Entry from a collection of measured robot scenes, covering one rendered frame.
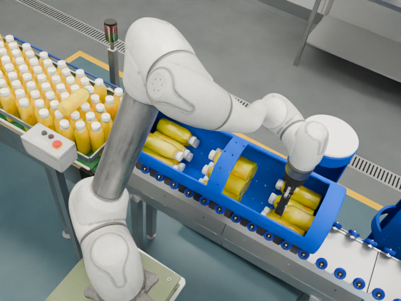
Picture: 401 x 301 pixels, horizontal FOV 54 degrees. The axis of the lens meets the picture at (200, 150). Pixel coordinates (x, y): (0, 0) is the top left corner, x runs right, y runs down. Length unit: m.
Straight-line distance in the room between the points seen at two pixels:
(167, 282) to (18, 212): 1.69
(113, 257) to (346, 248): 1.01
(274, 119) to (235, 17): 3.51
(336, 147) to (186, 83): 1.27
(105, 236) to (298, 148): 0.63
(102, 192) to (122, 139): 0.21
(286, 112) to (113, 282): 0.73
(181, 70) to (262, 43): 3.60
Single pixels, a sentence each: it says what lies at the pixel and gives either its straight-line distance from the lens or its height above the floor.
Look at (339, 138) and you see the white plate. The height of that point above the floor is 1.04.
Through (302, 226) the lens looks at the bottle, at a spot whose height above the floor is 1.10.
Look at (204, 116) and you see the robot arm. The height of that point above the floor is 1.78.
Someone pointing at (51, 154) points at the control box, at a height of 1.10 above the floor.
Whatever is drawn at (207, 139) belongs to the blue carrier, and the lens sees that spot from 1.77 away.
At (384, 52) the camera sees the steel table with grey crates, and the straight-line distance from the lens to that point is 4.28.
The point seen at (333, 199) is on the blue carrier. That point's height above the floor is 1.23.
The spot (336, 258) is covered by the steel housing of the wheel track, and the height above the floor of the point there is 0.93.
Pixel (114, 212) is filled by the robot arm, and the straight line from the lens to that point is 1.24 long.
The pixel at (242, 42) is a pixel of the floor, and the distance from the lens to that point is 4.34.
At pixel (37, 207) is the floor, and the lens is 2.88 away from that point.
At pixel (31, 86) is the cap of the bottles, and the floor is 1.08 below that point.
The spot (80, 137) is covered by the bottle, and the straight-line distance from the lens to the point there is 1.82.
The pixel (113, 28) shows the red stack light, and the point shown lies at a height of 1.24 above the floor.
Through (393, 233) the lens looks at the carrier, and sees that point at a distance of 2.24.
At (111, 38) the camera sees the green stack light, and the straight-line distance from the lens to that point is 2.09.
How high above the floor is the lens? 2.35
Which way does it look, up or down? 49 degrees down
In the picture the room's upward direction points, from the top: 9 degrees clockwise
